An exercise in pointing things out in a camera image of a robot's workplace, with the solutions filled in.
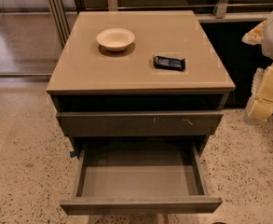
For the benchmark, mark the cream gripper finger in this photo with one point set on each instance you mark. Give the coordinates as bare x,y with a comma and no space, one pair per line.
260,104
255,35

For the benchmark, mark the dark blue rxbar wrapper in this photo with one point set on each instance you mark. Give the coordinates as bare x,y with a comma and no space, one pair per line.
169,63

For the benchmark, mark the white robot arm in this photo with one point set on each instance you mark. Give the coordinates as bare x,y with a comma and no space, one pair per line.
267,50

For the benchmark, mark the closed grey top drawer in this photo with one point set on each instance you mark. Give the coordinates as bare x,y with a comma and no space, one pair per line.
126,124

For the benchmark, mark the grey drawer cabinet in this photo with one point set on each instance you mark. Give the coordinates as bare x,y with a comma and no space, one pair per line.
89,78

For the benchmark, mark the open grey middle drawer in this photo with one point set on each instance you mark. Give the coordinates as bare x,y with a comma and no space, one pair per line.
152,177

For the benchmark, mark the wooden shelf with metal rails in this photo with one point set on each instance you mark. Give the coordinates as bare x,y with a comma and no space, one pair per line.
179,0

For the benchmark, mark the white ceramic bowl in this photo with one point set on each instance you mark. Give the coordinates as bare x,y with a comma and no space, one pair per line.
115,39

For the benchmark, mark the blue tape piece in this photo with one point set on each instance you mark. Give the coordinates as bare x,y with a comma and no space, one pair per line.
72,154

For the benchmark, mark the metal window frame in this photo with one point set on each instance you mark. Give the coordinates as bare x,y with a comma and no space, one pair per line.
58,14

